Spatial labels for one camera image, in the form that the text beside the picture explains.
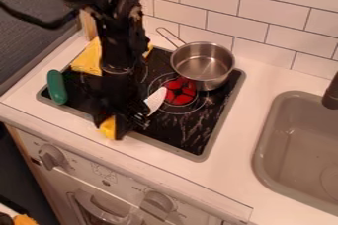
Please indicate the green toy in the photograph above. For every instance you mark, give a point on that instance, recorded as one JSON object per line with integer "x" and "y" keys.
{"x": 57, "y": 87}

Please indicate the yellow knife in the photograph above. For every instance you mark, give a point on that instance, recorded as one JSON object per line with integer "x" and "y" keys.
{"x": 156, "y": 101}

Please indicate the toy sink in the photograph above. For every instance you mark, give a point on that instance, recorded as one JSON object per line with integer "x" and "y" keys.
{"x": 299, "y": 150}

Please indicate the yellow cloth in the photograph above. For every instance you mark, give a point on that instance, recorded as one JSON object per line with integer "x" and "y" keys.
{"x": 89, "y": 58}

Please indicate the toy stove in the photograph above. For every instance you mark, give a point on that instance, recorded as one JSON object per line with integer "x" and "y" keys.
{"x": 193, "y": 127}

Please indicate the tap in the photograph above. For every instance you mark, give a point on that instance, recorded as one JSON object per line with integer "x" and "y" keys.
{"x": 331, "y": 95}

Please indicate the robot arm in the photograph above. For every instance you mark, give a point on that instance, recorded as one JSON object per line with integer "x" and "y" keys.
{"x": 116, "y": 21}

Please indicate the silver pot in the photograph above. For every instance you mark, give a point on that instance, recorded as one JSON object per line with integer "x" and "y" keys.
{"x": 202, "y": 62}

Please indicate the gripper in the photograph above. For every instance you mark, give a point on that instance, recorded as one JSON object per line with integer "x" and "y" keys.
{"x": 121, "y": 94}

